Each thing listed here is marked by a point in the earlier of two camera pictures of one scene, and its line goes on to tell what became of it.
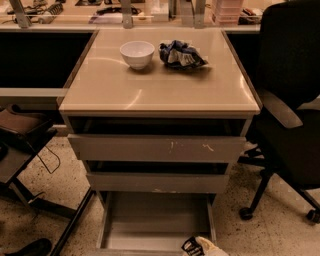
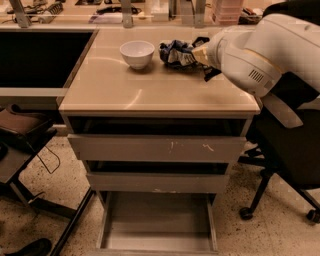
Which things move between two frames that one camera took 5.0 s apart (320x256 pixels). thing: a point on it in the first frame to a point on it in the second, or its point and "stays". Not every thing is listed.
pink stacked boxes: [229, 11] stays
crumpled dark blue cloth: [177, 54] stays
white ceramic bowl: [138, 54] stays
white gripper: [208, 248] to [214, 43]
